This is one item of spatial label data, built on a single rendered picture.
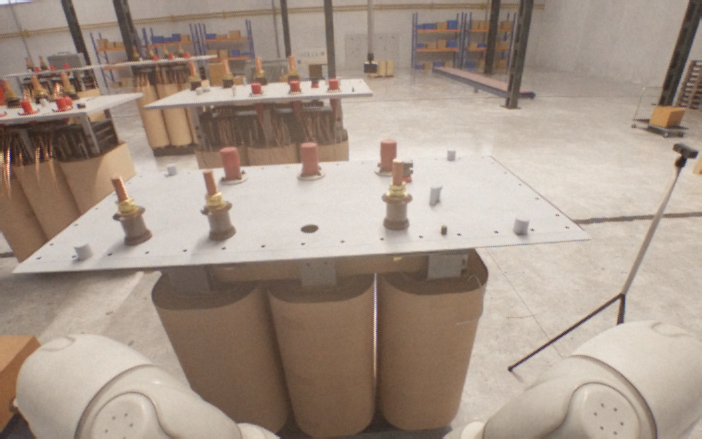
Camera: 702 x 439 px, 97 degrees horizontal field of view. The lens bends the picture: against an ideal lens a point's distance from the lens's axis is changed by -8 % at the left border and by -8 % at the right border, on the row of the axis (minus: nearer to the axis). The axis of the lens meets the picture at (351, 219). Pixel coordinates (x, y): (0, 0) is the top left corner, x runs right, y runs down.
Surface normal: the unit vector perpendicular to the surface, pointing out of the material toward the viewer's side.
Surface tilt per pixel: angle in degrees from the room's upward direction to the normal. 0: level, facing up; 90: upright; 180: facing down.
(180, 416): 58
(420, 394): 90
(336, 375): 90
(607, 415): 23
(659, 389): 33
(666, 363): 17
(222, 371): 90
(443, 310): 90
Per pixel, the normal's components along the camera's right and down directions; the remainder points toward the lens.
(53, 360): -0.16, -0.81
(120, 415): -0.03, -0.61
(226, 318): 0.39, 0.43
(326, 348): 0.06, 0.48
